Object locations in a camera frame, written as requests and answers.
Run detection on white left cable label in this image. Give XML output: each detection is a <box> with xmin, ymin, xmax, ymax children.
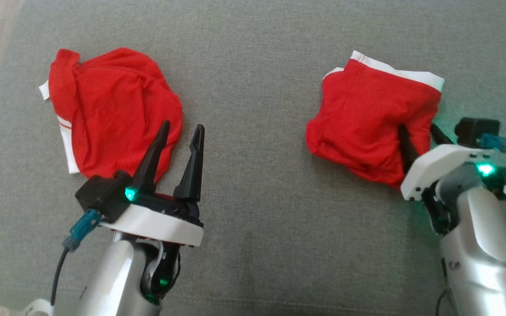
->
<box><xmin>22</xmin><ymin>298</ymin><xmax>54</xmax><ymax>316</ymax></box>

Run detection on black left camera cable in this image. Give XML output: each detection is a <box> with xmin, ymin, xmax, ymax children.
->
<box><xmin>50</xmin><ymin>248</ymin><xmax>70</xmax><ymax>306</ymax></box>

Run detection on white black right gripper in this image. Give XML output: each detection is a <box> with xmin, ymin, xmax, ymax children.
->
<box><xmin>397</xmin><ymin>124</ymin><xmax>506</xmax><ymax>201</ymax></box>

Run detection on grey fabric sofa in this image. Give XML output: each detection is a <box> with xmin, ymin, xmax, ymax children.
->
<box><xmin>0</xmin><ymin>0</ymin><xmax>506</xmax><ymax>316</ymax></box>

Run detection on teal camera connector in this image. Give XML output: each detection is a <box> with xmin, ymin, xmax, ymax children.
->
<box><xmin>63</xmin><ymin>208</ymin><xmax>102</xmax><ymax>251</ymax></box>
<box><xmin>477</xmin><ymin>134</ymin><xmax>506</xmax><ymax>153</ymax></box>

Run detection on teal left camera connector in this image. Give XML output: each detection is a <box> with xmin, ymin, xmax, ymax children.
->
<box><xmin>63</xmin><ymin>208</ymin><xmax>102</xmax><ymax>251</ymax></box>

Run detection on red shorts with white trim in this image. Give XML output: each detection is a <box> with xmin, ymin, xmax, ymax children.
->
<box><xmin>306</xmin><ymin>50</ymin><xmax>445</xmax><ymax>189</ymax></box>

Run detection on teal right camera connector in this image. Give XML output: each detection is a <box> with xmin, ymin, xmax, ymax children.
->
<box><xmin>477</xmin><ymin>134</ymin><xmax>506</xmax><ymax>153</ymax></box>

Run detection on red jersey with white trim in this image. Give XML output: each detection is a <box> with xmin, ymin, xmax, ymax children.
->
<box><xmin>39</xmin><ymin>47</ymin><xmax>184</xmax><ymax>183</ymax></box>

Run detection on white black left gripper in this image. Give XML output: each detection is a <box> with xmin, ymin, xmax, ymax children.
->
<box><xmin>99</xmin><ymin>120</ymin><xmax>205</xmax><ymax>247</ymax></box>

